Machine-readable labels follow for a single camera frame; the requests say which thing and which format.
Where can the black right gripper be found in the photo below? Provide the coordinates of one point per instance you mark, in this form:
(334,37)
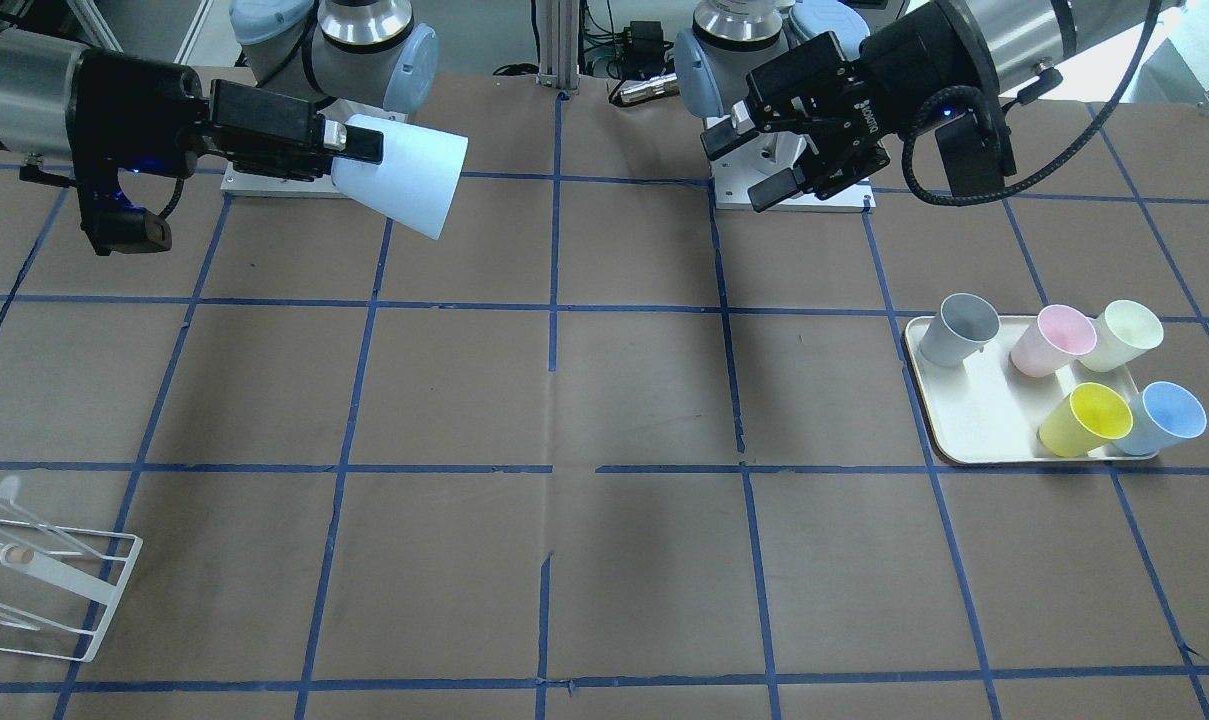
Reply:
(136,108)

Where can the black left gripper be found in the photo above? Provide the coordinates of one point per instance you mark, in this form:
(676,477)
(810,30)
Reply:
(912,72)

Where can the light blue plastic cup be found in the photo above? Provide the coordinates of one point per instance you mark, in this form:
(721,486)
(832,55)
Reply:
(416,182)

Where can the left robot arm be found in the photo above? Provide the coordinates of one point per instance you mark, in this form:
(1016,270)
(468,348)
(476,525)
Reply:
(1027,42)

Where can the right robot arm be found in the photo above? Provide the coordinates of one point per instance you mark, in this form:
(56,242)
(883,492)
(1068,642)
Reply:
(332,78)

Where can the grey plastic cup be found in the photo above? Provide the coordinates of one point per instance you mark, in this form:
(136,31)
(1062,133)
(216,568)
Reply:
(964,324)

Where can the pink plastic cup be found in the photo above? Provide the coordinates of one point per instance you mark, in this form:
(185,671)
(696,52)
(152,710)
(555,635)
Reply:
(1058,335)

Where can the cream plastic cup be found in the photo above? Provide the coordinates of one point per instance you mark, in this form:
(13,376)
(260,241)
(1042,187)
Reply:
(1124,330)

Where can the yellow plastic cup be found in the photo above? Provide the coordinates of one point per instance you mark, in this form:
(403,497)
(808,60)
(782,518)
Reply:
(1089,417)

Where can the silver flashlight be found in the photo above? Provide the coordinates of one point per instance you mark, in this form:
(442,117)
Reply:
(632,92)

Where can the beige plastic tray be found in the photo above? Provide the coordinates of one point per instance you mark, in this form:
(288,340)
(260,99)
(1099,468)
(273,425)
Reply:
(984,411)

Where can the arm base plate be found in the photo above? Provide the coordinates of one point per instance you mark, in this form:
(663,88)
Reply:
(764,155)
(243,184)

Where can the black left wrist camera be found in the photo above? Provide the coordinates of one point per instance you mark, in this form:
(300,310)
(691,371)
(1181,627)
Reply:
(977,158)

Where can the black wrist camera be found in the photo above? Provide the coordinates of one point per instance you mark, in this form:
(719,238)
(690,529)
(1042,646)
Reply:
(977,158)
(112,223)

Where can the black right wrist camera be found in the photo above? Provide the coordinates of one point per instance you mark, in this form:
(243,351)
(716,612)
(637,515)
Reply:
(112,223)

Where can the white wire cup rack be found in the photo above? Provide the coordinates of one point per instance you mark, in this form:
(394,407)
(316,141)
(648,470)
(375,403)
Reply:
(60,587)

